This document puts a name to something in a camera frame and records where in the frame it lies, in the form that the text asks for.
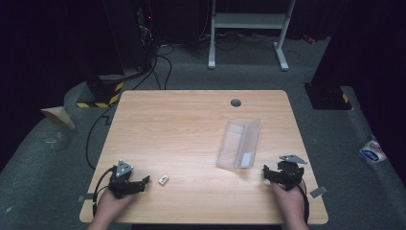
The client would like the person's left hand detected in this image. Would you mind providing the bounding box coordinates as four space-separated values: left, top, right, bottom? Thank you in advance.
94 189 136 225

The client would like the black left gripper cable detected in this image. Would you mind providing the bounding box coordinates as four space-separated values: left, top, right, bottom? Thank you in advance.
91 165 118 219

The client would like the white metal stand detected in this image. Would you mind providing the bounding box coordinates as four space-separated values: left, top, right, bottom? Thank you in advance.
207 0 297 72

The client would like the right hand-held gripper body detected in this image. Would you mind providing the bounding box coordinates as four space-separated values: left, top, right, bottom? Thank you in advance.
275 154 308 192

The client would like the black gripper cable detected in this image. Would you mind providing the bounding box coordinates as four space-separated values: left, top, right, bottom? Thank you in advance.
282 166 311 224
91 165 118 219

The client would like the black equipment cabinet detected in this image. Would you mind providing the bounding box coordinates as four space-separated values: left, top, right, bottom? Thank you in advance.
103 0 159 73

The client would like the white blue plastic packet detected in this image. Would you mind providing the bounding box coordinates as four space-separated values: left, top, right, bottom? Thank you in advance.
358 135 388 166

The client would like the tan cardboard piece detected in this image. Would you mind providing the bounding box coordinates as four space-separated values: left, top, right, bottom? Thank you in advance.
40 105 77 130

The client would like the black yellow striped stand base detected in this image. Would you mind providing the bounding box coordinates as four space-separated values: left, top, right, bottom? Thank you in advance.
304 82 355 112
76 74 125 109

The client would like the black floor cable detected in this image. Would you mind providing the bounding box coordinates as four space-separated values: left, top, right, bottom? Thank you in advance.
84 44 174 171

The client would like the person's right hand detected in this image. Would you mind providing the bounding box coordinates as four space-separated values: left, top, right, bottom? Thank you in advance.
272 181 306 225

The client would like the open clear plastic case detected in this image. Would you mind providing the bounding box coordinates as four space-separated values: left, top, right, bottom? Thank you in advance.
215 118 261 171

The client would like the grey tape strip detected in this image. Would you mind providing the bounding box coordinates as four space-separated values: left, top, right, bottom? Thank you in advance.
308 185 328 199
77 193 96 203

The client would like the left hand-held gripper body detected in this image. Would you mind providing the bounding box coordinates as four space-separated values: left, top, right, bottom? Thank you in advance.
107 159 141 199

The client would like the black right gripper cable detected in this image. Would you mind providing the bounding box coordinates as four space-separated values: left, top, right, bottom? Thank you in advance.
282 166 311 224

